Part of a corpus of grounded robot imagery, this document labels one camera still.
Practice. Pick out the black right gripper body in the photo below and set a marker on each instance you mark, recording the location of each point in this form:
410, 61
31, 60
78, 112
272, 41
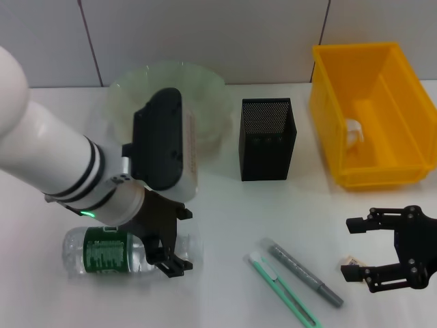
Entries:
414, 246

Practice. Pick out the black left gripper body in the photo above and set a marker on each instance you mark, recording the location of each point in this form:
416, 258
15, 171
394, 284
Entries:
157, 218

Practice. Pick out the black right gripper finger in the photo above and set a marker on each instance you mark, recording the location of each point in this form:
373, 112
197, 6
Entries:
355, 225
351, 273

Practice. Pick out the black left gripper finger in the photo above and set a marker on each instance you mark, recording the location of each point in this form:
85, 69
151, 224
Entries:
186, 213
172, 264

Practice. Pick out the beige eraser with barcode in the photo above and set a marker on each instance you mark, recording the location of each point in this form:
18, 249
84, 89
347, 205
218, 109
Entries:
350, 260

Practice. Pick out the clear green-label water bottle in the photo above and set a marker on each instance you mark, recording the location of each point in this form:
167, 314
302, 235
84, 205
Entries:
106, 253

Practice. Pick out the mint green utility knife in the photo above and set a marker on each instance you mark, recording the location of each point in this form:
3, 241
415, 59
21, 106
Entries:
283, 290

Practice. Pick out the white paper ball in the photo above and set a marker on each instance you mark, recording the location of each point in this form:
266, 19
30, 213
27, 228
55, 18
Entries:
353, 131

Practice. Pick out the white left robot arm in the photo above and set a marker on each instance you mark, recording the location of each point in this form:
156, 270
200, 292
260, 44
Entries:
44, 143

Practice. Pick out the grey marker pen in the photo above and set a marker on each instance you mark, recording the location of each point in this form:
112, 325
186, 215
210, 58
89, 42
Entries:
300, 270

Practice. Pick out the black mesh pen holder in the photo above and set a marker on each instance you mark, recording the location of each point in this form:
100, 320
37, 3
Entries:
266, 150

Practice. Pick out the pale green glass fruit bowl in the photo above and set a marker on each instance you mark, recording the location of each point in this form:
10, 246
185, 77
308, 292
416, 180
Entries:
208, 102

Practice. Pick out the yellow plastic bin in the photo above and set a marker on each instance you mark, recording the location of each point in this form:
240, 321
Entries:
382, 102

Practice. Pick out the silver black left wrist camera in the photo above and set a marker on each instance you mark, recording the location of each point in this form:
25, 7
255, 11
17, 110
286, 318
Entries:
160, 143

